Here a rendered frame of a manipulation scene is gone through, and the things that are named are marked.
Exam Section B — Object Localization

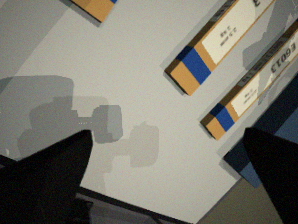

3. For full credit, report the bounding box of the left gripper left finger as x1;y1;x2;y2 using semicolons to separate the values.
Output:
0;129;93;224

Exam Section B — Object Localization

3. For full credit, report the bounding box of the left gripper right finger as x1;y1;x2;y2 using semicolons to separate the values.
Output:
243;127;298;224

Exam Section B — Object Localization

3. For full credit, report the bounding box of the orange welding electrode pack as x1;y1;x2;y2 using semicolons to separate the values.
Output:
164;0;275;96

